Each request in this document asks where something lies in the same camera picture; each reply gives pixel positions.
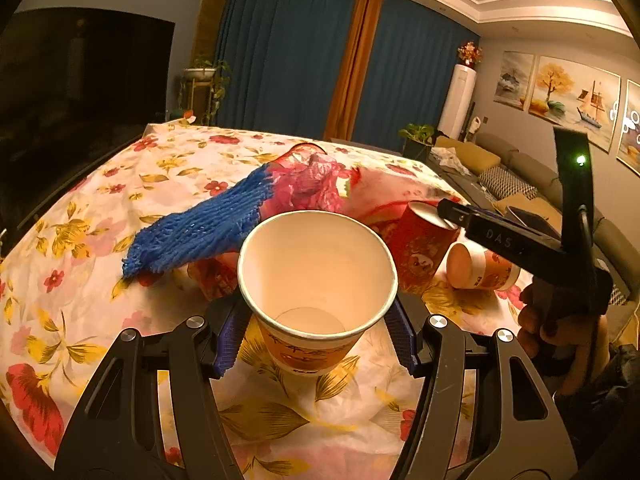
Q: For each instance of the white paper cup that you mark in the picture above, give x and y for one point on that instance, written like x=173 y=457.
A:
x=315 y=260

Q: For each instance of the trailing plant on stand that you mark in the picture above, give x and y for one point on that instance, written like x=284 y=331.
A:
x=205 y=72

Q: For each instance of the person's right hand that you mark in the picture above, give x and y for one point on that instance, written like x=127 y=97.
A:
x=530 y=325

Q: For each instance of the blue foam net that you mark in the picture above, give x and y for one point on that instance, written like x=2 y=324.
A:
x=200 y=225

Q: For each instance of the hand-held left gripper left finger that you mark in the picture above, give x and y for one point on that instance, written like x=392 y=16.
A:
x=227 y=345

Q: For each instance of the wide sailboat painting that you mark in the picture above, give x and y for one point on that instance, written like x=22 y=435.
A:
x=570 y=95

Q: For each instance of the purple landscape painting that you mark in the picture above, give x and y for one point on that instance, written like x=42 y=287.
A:
x=631 y=130

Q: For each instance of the floral tablecloth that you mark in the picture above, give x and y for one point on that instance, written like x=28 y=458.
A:
x=100 y=200

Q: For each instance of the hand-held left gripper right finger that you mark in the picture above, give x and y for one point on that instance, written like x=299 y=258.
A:
x=402 y=345

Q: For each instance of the small printed paper cup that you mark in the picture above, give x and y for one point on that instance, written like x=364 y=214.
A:
x=475 y=267

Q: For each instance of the red wrapper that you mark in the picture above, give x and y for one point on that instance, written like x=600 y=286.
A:
x=215 y=277

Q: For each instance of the white handheld vacuum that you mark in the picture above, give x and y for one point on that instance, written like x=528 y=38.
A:
x=477 y=127

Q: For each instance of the red paper cup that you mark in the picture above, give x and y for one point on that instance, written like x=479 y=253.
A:
x=417 y=255

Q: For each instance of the orange flower bouquet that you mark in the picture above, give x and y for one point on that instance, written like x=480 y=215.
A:
x=470 y=54

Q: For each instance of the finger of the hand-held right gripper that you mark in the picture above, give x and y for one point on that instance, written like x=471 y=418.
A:
x=452 y=212

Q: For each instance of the person's right forearm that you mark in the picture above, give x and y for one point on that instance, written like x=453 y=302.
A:
x=617 y=375

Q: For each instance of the blue curtain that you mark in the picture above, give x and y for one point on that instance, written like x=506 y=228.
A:
x=415 y=75
x=280 y=50

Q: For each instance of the yellow cushion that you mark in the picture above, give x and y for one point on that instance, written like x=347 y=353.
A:
x=475 y=157
x=537 y=205

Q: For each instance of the pink plastic bag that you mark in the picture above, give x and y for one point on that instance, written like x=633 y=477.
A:
x=320 y=180

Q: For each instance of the grey sofa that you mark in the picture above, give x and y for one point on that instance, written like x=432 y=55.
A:
x=530 y=165

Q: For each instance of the white cloth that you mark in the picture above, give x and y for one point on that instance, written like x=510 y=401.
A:
x=452 y=160

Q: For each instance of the black white patterned cushion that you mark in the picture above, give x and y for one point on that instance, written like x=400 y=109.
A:
x=505 y=182

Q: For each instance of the orange curtain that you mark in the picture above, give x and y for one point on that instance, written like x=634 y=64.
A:
x=355 y=65

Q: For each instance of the small landscape painting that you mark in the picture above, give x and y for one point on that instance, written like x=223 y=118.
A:
x=515 y=80

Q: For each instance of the red printed plastic bag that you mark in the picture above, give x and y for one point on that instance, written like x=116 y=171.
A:
x=390 y=192

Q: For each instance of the potted plant dark green pot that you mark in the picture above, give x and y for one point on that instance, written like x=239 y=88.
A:
x=417 y=137

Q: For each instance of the white standing air conditioner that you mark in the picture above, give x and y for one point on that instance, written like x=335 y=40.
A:
x=456 y=102

